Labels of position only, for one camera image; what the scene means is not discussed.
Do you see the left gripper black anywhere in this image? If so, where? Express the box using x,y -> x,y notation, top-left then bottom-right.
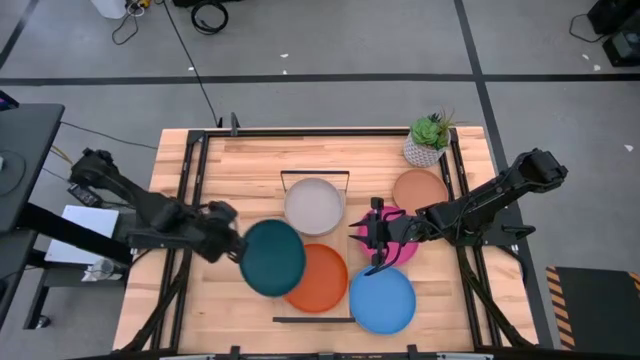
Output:
192,199 -> 250,265

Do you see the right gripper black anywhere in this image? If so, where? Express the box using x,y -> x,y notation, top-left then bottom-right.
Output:
348,196 -> 424,276

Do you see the dark green plate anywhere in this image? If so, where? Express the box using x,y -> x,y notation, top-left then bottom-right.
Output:
238,218 -> 308,299

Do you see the magenta plate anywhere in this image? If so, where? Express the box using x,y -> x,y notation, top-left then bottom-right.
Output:
357,204 -> 421,268

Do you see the light grey plate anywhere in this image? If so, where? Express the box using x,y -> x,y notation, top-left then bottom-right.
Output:
283,177 -> 347,238

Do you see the orange plate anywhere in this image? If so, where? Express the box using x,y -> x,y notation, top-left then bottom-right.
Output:
283,243 -> 350,315

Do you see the blue plate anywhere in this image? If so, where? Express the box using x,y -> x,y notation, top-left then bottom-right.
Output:
348,264 -> 418,336

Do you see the terracotta brown plate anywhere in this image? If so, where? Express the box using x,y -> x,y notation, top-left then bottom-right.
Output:
391,168 -> 450,216

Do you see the white triangle-patterned plant pot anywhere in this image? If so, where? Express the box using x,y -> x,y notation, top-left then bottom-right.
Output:
402,130 -> 452,169

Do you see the green succulent plant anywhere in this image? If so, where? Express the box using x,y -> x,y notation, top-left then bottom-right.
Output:
409,108 -> 456,152

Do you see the clear plastic bottle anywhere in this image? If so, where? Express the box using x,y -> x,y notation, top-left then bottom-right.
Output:
81,257 -> 126,284

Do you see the white paper sheet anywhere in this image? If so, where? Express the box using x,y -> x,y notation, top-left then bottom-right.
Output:
44,204 -> 121,266

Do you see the black power brick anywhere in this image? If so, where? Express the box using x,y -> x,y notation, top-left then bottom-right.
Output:
66,183 -> 104,209

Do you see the black desk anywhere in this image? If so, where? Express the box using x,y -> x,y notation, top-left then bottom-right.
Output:
0,102 -> 134,331

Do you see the black mat with orange stripes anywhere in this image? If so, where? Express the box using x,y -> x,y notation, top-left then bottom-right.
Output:
544,265 -> 640,352

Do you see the white container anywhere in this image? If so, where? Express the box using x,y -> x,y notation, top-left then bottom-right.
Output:
89,0 -> 127,20

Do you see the black equipment case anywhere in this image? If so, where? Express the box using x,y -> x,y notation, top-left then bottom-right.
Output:
586,0 -> 640,36
601,29 -> 640,69

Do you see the black aluminium rig frame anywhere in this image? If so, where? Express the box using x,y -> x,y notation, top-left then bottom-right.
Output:
112,112 -> 539,360

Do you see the long black floor cable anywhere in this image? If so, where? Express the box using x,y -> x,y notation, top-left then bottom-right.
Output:
160,0 -> 224,129

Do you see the coiled black cable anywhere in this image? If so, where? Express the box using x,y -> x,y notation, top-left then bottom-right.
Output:
190,0 -> 230,36

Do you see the thin black cable loop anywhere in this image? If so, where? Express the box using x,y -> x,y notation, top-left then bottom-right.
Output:
110,2 -> 142,47

